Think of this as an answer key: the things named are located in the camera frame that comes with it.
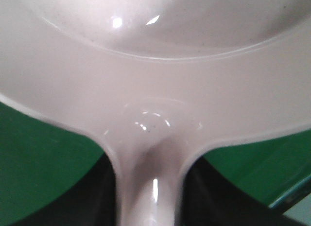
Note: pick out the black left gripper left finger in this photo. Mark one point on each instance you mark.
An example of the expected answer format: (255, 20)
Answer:
(90, 202)

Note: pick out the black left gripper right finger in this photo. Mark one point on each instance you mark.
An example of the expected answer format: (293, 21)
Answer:
(209, 199)

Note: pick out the beige plastic dustpan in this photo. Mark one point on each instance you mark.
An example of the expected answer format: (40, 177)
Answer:
(158, 83)

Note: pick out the green conveyor belt surface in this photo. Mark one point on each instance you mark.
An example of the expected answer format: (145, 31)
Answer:
(40, 162)

